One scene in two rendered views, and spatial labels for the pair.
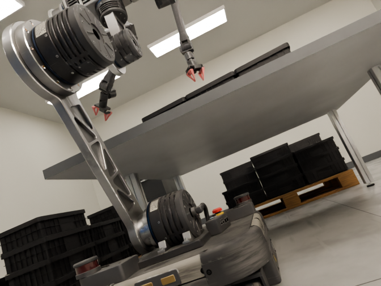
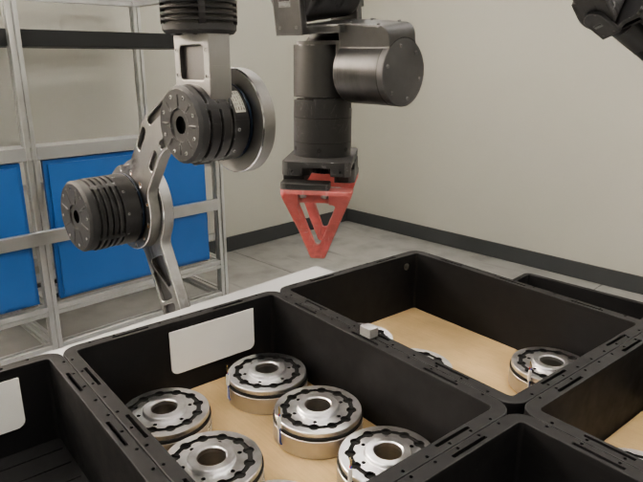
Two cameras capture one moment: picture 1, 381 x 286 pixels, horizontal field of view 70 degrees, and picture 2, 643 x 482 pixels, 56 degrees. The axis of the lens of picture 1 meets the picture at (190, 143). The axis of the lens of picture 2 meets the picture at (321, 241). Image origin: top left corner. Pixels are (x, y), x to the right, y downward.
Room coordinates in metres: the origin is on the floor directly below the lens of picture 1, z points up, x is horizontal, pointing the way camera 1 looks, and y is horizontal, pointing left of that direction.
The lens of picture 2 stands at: (1.95, -0.69, 1.25)
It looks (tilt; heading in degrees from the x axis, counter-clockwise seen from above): 17 degrees down; 125
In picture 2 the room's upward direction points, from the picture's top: straight up
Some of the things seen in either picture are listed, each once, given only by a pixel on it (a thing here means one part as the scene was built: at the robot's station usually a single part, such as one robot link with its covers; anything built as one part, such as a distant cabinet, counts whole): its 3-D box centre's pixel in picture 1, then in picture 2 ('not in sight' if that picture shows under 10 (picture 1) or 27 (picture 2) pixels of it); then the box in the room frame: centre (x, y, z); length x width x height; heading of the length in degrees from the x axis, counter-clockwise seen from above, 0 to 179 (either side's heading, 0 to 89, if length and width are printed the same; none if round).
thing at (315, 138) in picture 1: (308, 159); not in sight; (3.20, -1.19, 0.37); 0.40 x 0.30 x 0.45; 79
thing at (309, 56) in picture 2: (189, 57); (327, 71); (1.61, -0.20, 1.24); 0.07 x 0.06 x 0.07; 169
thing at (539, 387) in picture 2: (176, 116); (450, 313); (1.67, 0.02, 0.92); 0.40 x 0.30 x 0.02; 164
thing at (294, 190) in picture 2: (199, 74); (320, 208); (1.62, -0.21, 1.10); 0.07 x 0.07 x 0.09; 28
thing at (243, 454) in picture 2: not in sight; (211, 462); (1.57, -0.33, 0.86); 0.10 x 0.10 x 0.01
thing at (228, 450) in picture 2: not in sight; (211, 458); (1.57, -0.33, 0.86); 0.05 x 0.05 x 0.01
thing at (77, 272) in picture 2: not in sight; (136, 215); (-0.14, 0.92, 0.60); 0.72 x 0.03 x 0.56; 79
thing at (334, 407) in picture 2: not in sight; (318, 405); (1.60, -0.19, 0.86); 0.05 x 0.05 x 0.01
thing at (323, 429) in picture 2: not in sight; (318, 409); (1.60, -0.19, 0.86); 0.10 x 0.10 x 0.01
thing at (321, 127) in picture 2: (192, 64); (322, 135); (1.61, -0.20, 1.18); 0.10 x 0.07 x 0.07; 118
